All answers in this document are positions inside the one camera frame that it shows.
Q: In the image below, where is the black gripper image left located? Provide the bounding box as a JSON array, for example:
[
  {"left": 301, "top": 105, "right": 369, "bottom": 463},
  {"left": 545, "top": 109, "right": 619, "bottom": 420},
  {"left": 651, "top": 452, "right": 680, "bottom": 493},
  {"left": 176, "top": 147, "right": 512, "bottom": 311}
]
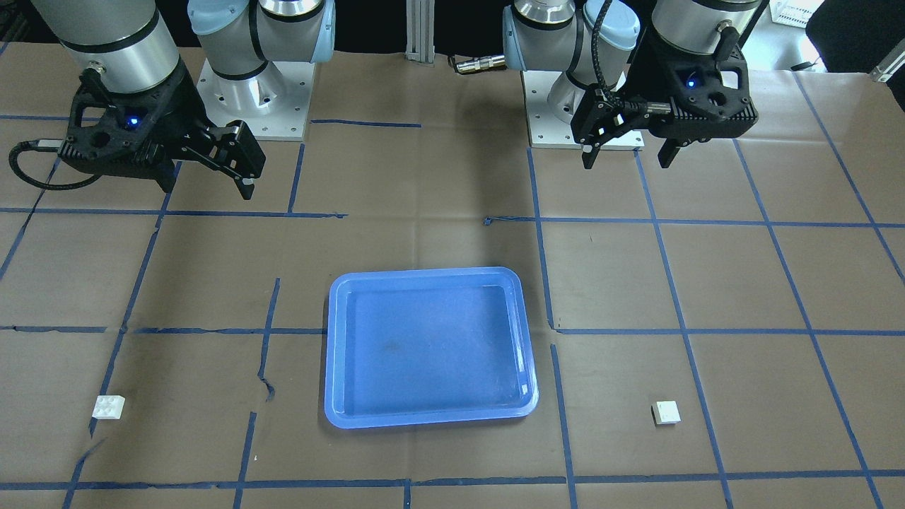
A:
[{"left": 58, "top": 64, "right": 267, "bottom": 200}]

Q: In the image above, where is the metal cylinder connector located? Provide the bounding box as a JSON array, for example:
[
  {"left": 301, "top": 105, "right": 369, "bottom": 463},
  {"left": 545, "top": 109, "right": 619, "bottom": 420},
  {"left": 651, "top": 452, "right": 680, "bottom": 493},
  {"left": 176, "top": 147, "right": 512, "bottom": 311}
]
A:
[{"left": 450, "top": 54, "right": 506, "bottom": 76}]

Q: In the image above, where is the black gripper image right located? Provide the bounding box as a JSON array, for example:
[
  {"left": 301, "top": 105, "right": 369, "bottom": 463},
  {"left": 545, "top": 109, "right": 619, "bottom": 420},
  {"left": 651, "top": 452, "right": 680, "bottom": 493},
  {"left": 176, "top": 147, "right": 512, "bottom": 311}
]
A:
[{"left": 570, "top": 25, "right": 759, "bottom": 170}]

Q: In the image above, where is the metal base plate image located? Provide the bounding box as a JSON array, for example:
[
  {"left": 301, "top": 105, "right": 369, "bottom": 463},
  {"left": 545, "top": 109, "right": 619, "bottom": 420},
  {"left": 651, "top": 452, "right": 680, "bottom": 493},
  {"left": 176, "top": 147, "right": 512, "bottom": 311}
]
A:
[
  {"left": 521, "top": 71, "right": 645, "bottom": 151},
  {"left": 197, "top": 61, "right": 317, "bottom": 142}
]

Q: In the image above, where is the blue plastic tray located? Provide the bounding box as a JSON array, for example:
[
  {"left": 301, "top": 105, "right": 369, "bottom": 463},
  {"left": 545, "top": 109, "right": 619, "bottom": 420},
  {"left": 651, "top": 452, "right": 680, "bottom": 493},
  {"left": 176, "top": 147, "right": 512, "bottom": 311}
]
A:
[{"left": 324, "top": 267, "right": 540, "bottom": 429}]

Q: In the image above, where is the metal base plate image left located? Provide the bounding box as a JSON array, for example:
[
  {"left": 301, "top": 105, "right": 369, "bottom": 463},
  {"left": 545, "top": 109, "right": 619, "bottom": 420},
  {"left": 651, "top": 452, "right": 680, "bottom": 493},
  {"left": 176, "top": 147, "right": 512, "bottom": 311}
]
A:
[{"left": 197, "top": 61, "right": 317, "bottom": 142}]

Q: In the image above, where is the metal base plate image right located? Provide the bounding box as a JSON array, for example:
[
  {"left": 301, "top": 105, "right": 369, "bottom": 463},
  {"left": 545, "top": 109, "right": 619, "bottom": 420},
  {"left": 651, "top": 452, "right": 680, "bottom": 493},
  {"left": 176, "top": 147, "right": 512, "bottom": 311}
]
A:
[{"left": 521, "top": 71, "right": 645, "bottom": 151}]

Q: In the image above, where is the white studded block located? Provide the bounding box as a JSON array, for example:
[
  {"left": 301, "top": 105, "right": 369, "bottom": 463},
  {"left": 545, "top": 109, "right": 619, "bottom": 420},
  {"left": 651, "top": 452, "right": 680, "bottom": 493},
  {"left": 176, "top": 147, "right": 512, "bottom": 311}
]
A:
[{"left": 91, "top": 395, "right": 126, "bottom": 420}]

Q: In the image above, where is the white smooth block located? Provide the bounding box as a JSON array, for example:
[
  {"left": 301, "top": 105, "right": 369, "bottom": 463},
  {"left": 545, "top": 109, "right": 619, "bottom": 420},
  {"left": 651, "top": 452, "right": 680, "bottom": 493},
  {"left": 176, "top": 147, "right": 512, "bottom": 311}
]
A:
[{"left": 652, "top": 400, "right": 682, "bottom": 426}]

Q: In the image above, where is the aluminium frame post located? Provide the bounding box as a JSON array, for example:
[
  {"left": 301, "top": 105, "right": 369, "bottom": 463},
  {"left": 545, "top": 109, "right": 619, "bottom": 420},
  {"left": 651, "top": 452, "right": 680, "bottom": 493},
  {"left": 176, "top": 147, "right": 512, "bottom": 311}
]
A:
[{"left": 404, "top": 0, "right": 436, "bottom": 66}]

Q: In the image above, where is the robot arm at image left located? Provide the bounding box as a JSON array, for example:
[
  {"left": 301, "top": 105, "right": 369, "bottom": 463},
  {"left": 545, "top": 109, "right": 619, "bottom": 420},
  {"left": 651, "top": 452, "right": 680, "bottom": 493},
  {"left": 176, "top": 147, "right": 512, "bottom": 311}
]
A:
[{"left": 8, "top": 1, "right": 337, "bottom": 200}]

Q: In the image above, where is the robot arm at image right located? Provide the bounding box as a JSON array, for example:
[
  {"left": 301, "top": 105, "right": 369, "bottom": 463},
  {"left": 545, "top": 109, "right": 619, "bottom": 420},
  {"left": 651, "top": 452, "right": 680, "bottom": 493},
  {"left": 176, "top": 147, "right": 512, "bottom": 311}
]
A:
[{"left": 502, "top": 1, "right": 759, "bottom": 168}]

